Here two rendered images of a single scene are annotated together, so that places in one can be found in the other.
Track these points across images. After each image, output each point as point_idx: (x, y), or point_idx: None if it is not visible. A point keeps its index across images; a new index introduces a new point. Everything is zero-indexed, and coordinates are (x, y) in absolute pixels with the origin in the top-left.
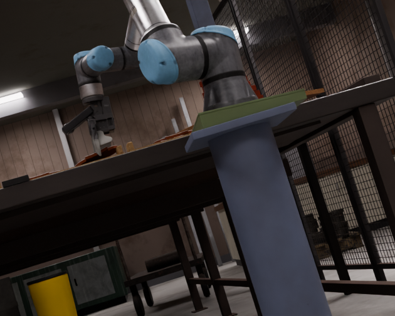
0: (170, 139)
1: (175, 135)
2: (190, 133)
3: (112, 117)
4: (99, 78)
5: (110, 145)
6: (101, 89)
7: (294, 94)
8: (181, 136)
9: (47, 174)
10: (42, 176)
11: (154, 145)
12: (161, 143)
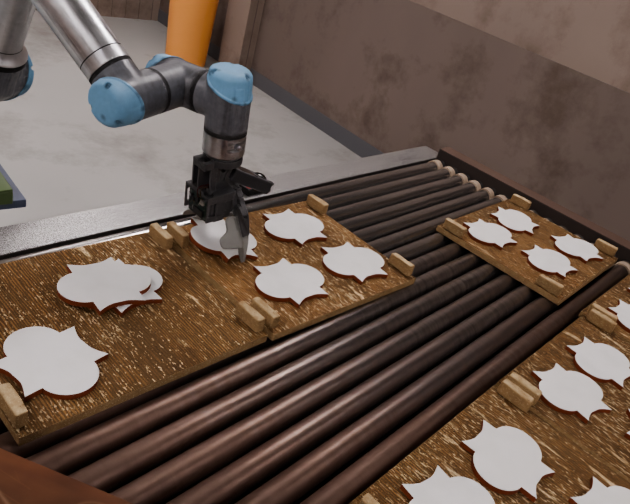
0: (87, 245)
1: (94, 264)
2: (51, 253)
3: (186, 188)
4: (204, 120)
5: (221, 244)
6: (202, 139)
7: None
8: (68, 249)
9: (255, 211)
10: (261, 210)
11: (87, 210)
12: (77, 212)
